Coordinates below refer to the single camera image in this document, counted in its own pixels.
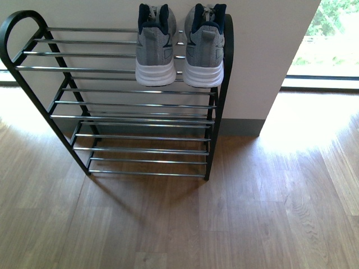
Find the grey mesh sneaker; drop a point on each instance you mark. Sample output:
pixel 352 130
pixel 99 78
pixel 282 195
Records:
pixel 154 48
pixel 204 30

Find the black metal shoe rack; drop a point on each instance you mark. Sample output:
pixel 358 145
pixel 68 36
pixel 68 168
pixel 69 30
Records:
pixel 82 81

